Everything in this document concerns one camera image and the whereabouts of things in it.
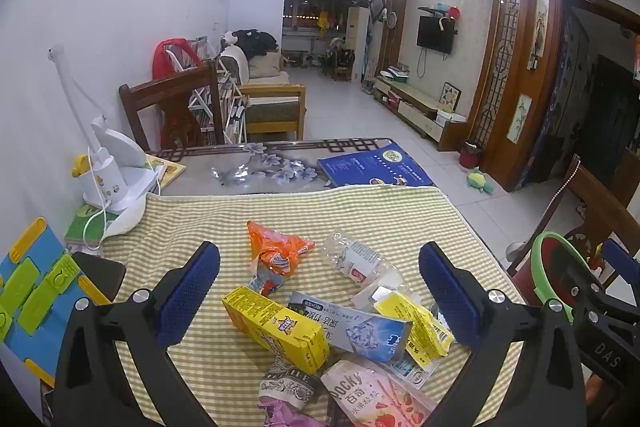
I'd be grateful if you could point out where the orange snack wrapper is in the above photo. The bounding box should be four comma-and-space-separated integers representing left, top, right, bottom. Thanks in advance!
246, 220, 317, 298

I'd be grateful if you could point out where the black clothes pile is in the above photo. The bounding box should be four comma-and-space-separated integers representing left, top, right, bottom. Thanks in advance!
232, 29, 280, 55

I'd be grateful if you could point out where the wall television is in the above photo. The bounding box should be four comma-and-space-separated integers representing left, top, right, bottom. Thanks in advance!
416, 14, 457, 55

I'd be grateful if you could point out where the bamboo wall painting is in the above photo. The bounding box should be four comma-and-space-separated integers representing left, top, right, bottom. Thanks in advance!
506, 93, 533, 144

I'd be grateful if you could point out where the colourful framed picture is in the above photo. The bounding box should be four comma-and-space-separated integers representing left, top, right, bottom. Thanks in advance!
440, 82, 463, 114

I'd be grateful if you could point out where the white desk lamp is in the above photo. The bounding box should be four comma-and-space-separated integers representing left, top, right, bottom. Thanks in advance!
47, 42, 163, 238

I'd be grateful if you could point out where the white yellow pen holder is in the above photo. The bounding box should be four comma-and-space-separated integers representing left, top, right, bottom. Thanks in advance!
71, 150, 126, 208

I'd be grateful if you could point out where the pink snack box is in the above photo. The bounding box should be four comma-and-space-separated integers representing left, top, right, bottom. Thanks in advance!
320, 357, 441, 427

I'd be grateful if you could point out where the red bin with green rim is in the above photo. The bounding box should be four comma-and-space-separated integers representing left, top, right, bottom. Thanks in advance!
511, 231, 603, 323

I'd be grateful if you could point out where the beige wooden sofa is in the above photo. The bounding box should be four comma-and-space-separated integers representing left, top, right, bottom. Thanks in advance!
220, 44, 307, 142

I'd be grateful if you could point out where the yellow wrapper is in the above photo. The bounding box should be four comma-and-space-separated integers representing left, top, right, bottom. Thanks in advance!
374, 292, 455, 370

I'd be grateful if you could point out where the yellow drink carton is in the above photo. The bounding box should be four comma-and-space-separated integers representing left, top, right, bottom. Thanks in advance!
221, 286, 332, 375

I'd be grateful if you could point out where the small red waste bin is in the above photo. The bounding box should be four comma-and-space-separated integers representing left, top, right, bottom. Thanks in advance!
459, 141, 485, 168

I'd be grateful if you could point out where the blue book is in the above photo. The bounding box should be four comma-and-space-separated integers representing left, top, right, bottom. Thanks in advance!
317, 142, 436, 188

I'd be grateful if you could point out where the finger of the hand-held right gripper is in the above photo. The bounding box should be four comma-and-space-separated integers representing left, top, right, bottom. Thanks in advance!
574, 279, 640, 382
601, 238, 640, 288

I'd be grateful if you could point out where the white book rack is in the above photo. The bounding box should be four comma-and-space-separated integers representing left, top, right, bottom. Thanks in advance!
165, 37, 251, 145

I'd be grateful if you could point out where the red bag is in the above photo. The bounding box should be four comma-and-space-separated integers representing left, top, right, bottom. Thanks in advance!
152, 38, 206, 80

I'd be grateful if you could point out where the portrait wall scroll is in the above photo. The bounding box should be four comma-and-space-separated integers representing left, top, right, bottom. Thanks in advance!
530, 0, 551, 60

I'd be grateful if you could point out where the black tablet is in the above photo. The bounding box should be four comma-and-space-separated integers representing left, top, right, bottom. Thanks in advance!
72, 252, 127, 305

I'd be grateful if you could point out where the purple wrapper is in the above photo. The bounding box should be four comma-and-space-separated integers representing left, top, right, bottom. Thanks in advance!
260, 397, 326, 427

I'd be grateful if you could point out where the carved wooden chair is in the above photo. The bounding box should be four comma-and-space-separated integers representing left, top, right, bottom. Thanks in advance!
505, 152, 640, 293

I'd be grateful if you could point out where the green yellow plush toy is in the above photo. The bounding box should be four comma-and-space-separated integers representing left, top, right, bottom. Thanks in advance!
466, 167, 496, 195

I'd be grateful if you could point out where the dark wooden chair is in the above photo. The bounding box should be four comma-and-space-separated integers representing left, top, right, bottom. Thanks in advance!
118, 62, 226, 152

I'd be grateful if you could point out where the black white wrapper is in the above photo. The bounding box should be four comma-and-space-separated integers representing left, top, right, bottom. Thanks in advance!
257, 364, 326, 413

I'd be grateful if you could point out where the standing air conditioner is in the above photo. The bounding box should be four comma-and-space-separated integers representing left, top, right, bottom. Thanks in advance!
346, 7, 371, 80

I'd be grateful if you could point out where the small white blue packet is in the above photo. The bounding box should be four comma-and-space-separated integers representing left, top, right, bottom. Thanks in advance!
387, 347, 438, 390

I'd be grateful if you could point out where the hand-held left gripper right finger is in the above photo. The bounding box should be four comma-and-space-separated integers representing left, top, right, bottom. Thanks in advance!
418, 241, 586, 427

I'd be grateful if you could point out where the white power cable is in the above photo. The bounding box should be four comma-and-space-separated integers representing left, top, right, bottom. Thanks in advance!
82, 167, 163, 255

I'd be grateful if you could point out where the yellow picture book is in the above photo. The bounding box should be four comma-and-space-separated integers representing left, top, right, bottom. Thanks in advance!
145, 154, 187, 188

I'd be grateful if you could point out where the blue toy board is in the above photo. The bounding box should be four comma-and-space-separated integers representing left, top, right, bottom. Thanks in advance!
0, 217, 83, 388

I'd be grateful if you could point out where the television cabinet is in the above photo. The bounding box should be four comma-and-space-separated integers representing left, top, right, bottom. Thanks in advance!
372, 74, 468, 152

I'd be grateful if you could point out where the clear plastic bottle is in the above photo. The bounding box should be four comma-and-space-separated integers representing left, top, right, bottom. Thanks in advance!
322, 230, 403, 293

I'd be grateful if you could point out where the yellow striped table mat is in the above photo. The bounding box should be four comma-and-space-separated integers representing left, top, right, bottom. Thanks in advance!
97, 187, 526, 427

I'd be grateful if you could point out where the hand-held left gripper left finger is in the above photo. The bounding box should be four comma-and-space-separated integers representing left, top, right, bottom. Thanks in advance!
52, 241, 222, 427

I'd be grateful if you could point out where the wall shelf with toys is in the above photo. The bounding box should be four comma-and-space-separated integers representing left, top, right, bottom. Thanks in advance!
417, 2, 461, 20

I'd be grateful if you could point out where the green book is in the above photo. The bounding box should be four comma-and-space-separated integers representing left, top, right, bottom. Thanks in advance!
64, 204, 121, 253

